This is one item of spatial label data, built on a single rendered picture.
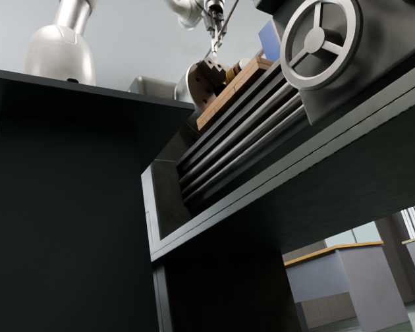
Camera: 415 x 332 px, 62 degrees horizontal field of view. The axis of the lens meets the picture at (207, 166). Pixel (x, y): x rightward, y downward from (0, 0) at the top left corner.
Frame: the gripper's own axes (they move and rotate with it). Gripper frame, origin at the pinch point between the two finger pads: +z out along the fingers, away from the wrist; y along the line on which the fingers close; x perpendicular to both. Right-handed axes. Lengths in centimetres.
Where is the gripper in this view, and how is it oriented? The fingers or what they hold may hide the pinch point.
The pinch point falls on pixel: (217, 39)
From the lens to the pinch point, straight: 152.1
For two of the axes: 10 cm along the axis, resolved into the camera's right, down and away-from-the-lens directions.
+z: 0.5, 8.8, -4.8
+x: -4.5, 4.5, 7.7
